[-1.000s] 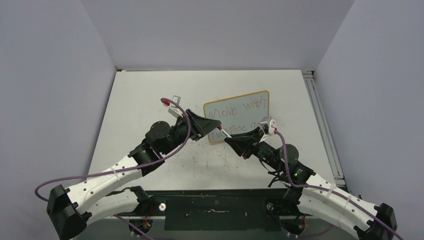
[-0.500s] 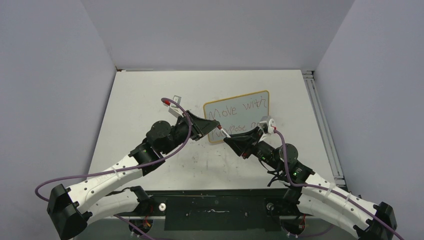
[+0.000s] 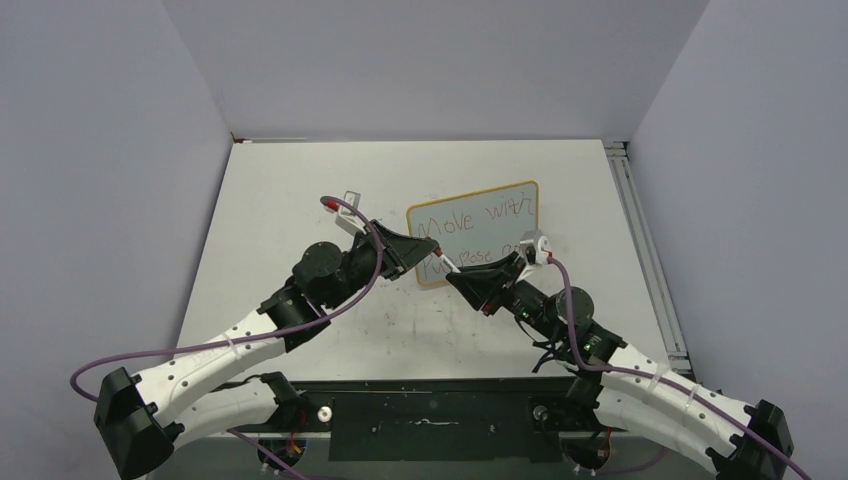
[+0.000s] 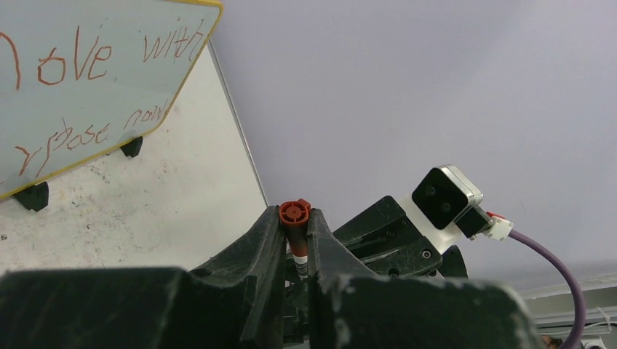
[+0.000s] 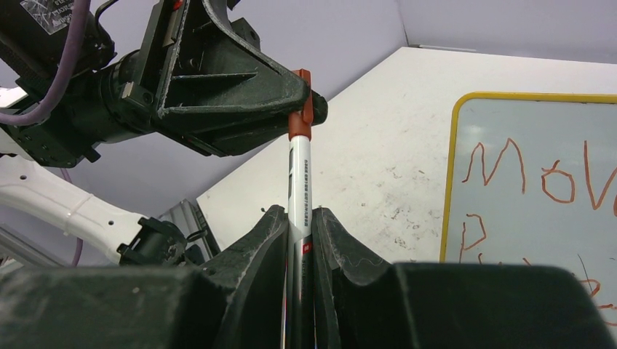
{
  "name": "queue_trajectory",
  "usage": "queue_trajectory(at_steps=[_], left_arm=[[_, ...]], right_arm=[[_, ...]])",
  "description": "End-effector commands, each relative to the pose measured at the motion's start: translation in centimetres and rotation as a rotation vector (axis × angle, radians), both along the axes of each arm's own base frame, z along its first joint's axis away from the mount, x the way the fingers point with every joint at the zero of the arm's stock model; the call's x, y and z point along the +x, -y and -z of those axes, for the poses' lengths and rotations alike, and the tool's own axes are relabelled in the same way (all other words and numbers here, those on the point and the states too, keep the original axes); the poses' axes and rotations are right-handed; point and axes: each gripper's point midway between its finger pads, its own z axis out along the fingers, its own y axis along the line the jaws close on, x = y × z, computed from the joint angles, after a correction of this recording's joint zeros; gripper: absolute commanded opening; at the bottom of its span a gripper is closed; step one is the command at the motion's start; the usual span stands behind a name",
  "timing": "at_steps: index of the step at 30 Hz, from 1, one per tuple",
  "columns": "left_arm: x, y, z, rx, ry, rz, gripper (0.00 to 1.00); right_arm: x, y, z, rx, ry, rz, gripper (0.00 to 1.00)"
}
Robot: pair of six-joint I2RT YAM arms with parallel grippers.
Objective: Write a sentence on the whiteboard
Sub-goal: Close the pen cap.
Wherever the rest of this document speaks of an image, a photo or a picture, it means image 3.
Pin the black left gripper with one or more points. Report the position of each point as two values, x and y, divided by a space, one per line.
401 252

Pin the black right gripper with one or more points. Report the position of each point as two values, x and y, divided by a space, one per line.
480 283

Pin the red capped whiteboard marker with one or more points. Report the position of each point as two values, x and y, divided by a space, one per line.
449 264

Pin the yellow framed whiteboard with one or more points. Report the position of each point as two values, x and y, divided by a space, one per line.
479 227

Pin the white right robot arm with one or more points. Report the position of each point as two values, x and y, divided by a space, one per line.
622 388

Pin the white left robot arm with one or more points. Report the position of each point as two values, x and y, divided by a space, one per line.
144 417

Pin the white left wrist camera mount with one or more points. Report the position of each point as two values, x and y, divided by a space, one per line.
345 218

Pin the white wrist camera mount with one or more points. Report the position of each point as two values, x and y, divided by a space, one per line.
534 248
345 218

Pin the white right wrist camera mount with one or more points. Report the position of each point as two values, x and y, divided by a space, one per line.
534 248

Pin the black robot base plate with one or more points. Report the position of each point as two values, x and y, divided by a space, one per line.
438 420

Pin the aluminium frame rail right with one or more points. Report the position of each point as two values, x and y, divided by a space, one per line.
658 290

